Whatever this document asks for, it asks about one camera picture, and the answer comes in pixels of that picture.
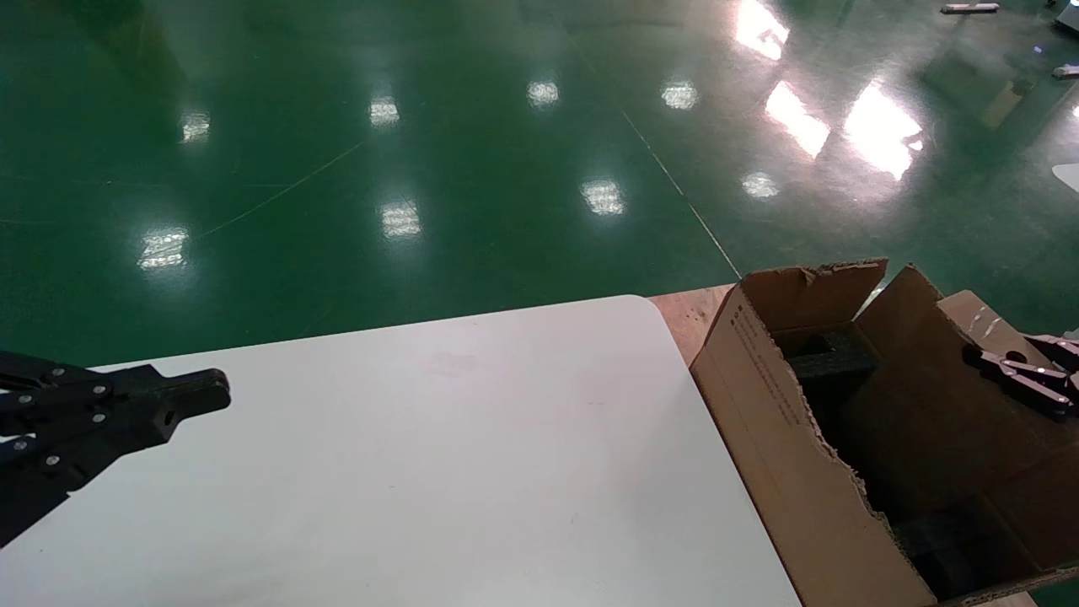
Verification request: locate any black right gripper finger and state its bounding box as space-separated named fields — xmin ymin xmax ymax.
xmin=964 ymin=346 xmax=1078 ymax=420
xmin=1023 ymin=333 xmax=1079 ymax=373

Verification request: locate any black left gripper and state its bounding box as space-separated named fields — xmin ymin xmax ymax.
xmin=0 ymin=350 xmax=232 ymax=550

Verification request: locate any small brown cardboard box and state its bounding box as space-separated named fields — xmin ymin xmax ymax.
xmin=843 ymin=264 xmax=1079 ymax=524

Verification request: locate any big open cardboard box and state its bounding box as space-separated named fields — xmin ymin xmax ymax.
xmin=690 ymin=257 xmax=1079 ymax=607

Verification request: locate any black foam block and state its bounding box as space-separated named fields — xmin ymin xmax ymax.
xmin=892 ymin=504 xmax=1017 ymax=601
xmin=776 ymin=325 xmax=879 ymax=389

